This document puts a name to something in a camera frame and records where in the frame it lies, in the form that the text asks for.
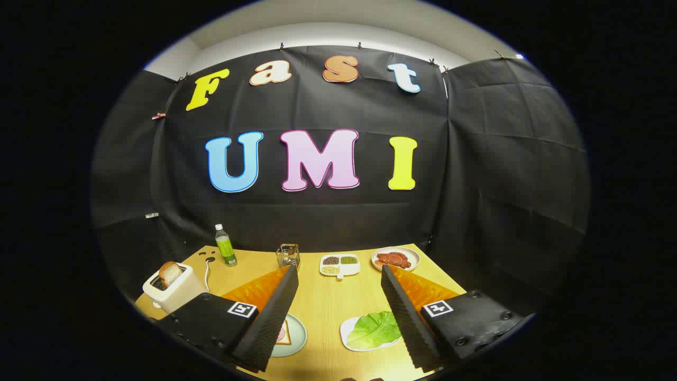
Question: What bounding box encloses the green label plastic bottle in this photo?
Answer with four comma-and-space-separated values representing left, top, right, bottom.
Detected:
215, 224, 237, 267

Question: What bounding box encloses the white divided dish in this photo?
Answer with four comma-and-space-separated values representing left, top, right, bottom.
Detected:
319, 254, 361, 279

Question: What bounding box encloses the white square plate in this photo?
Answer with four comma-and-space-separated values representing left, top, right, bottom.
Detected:
340, 316, 401, 352

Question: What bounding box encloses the black backdrop cloth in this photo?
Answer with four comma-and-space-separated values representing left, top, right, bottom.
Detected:
91, 45, 590, 318

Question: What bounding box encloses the toasted bread slice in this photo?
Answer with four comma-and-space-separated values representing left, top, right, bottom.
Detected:
160, 261, 181, 288

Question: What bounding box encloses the pale green round plate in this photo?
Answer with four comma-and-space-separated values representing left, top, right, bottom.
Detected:
270, 313, 307, 358

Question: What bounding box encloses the brown meat steak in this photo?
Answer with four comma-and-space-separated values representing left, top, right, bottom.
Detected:
377, 252, 411, 269

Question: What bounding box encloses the metal wire utensil holder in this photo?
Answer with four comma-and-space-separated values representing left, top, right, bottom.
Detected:
276, 243, 301, 270

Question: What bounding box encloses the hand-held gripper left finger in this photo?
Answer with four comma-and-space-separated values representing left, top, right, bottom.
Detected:
158, 265, 300, 374

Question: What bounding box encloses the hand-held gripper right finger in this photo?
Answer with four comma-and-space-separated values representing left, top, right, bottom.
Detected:
381, 264, 536, 373

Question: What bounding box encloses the white toaster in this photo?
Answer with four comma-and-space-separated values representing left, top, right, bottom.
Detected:
143, 263, 208, 314

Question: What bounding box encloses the green lettuce leaf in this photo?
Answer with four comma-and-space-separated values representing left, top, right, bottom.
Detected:
346, 311, 401, 350

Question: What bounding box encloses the white round plate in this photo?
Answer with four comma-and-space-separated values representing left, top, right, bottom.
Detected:
371, 247, 421, 272

